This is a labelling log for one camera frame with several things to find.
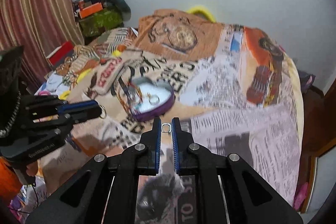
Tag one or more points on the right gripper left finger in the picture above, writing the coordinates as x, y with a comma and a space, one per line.
150, 156

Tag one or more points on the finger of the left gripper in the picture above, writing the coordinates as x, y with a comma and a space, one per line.
79, 106
83, 116

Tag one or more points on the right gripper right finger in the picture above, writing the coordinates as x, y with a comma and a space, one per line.
183, 160

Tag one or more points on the purple heart-shaped tin box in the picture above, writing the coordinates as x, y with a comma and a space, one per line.
147, 99

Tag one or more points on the red white box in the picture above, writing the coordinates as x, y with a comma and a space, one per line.
59, 54

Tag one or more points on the orange jacket sleeve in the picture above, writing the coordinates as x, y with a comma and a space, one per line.
10, 185

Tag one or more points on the newspaper print bed cover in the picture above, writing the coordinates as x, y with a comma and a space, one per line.
237, 93

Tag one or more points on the green camouflage bag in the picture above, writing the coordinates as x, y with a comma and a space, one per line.
99, 22

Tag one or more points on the orange box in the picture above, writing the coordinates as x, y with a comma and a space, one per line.
90, 10

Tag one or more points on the striped red curtain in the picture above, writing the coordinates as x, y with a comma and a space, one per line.
39, 26

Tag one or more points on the dark grey plush item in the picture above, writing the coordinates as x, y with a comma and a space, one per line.
122, 6

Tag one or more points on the brown wooden door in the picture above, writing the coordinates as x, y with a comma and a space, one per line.
317, 162

